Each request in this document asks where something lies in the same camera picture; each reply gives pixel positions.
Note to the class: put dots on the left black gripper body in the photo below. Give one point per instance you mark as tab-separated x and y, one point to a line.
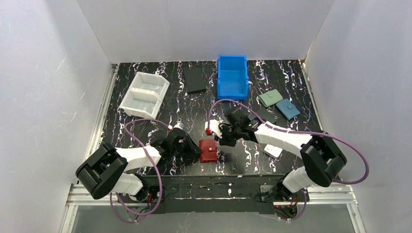
189	149

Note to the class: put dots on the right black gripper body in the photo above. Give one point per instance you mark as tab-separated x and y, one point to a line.
226	134

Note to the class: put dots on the red card holder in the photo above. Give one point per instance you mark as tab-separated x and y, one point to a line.
209	150

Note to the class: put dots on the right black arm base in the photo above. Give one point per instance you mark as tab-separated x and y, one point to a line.
296	202

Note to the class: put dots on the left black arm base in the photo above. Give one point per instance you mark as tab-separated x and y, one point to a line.
148	194

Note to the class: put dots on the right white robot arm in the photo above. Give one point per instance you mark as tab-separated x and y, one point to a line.
322	158

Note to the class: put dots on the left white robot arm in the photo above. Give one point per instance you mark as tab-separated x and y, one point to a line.
106	170

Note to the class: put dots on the white card holder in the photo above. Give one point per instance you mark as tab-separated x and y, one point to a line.
273	151

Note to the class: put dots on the green card holder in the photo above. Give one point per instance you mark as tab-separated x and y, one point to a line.
270	98

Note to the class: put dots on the blue card holder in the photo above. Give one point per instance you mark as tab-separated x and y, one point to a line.
288	109

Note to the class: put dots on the black notebook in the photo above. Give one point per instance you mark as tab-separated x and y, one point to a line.
264	115

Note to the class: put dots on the blue plastic bin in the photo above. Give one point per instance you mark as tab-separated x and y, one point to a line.
233	81

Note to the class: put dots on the black foam pad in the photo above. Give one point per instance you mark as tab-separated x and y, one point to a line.
195	82

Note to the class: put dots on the white divided tray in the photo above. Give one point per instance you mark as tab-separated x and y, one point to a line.
145	95

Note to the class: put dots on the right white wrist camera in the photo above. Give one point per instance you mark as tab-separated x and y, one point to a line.
212	127

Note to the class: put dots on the aluminium frame rail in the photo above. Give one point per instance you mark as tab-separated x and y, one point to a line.
335	194

